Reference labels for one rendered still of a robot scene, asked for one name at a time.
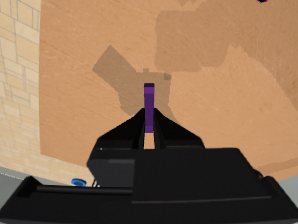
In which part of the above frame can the purple rod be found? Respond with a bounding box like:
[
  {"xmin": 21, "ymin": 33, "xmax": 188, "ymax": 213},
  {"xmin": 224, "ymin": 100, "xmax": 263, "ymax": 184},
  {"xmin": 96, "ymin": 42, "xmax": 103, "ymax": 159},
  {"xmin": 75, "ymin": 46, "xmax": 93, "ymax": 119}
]
[{"xmin": 144, "ymin": 83, "xmax": 155, "ymax": 133}]

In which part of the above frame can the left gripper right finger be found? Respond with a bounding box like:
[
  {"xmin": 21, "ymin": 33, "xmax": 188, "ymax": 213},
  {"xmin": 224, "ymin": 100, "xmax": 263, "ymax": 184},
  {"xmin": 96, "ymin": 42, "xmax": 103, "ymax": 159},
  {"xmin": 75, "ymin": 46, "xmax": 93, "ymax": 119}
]
[{"xmin": 153, "ymin": 108, "xmax": 205, "ymax": 149}]

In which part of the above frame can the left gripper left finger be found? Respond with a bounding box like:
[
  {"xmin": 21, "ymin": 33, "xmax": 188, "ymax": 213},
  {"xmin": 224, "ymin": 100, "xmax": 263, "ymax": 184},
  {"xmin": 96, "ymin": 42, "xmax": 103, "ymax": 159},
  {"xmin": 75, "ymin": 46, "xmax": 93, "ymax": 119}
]
[{"xmin": 92, "ymin": 108, "xmax": 145, "ymax": 150}]

